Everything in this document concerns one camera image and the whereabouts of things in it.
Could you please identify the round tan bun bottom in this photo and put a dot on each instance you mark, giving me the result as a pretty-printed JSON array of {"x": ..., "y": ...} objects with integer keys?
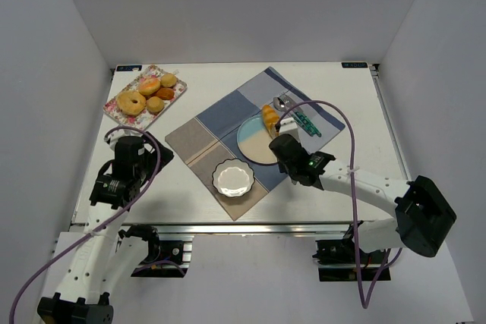
[{"x": 155, "y": 105}]

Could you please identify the green handled spoon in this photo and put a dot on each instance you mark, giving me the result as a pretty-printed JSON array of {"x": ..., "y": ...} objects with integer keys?
[{"x": 278, "y": 104}]

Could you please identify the pink glazed round bun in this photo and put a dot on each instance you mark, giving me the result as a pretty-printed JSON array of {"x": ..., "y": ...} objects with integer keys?
[{"x": 149, "y": 86}]

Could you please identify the golden ring doughnut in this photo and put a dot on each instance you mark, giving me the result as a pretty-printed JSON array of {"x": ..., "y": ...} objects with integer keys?
[{"x": 131, "y": 102}]

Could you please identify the green handled knife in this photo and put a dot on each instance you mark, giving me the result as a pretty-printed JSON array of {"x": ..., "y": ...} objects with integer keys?
[{"x": 305, "y": 121}]

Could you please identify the long golden bread loaf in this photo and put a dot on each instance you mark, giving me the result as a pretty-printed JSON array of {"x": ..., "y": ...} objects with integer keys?
[{"x": 270, "y": 119}]

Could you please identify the round tan bun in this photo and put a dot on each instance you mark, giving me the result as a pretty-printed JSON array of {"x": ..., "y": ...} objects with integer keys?
[
  {"x": 155, "y": 105},
  {"x": 168, "y": 80}
]

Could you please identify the green handled fork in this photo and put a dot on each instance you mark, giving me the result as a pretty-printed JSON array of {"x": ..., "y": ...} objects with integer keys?
[{"x": 286, "y": 99}]

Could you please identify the white scalloped bowl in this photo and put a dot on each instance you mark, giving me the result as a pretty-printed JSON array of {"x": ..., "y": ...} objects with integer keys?
[{"x": 233, "y": 178}]

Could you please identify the brown oval muffin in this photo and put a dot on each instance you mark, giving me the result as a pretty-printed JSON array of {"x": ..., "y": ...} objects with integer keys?
[{"x": 165, "y": 93}]

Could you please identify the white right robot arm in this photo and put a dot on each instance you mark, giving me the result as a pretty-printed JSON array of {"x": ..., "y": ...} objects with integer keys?
[{"x": 419, "y": 216}]

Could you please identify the round tan bun top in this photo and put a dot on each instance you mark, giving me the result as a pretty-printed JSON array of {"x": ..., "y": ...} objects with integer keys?
[{"x": 168, "y": 80}]

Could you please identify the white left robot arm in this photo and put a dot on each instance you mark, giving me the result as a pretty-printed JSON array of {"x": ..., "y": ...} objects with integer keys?
[{"x": 105, "y": 254}]

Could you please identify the blue patchwork placemat cloth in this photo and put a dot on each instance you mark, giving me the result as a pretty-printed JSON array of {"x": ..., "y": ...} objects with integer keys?
[{"x": 210, "y": 138}]

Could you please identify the blue table label right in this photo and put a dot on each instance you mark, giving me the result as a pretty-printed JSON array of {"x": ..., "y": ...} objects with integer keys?
[{"x": 354, "y": 64}]

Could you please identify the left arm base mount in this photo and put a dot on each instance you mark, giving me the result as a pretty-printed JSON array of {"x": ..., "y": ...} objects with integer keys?
[{"x": 167, "y": 257}]

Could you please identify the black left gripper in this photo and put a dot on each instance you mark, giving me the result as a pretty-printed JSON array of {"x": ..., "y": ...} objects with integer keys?
[{"x": 160, "y": 155}]

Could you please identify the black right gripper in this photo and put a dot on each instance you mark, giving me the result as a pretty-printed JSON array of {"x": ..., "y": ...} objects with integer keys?
[{"x": 279, "y": 143}]

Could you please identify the blue table label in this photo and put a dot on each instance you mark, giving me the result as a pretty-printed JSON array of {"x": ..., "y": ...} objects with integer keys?
[
  {"x": 354, "y": 64},
  {"x": 129, "y": 68}
]

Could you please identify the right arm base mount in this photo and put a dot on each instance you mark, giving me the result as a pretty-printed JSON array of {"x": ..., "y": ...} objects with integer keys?
[{"x": 335, "y": 260}]

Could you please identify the blue and cream plate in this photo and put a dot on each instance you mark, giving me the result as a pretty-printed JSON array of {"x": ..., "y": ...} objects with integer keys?
[{"x": 253, "y": 140}]

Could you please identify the blue table label left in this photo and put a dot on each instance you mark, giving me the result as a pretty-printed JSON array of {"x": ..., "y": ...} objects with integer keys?
[{"x": 129, "y": 68}]

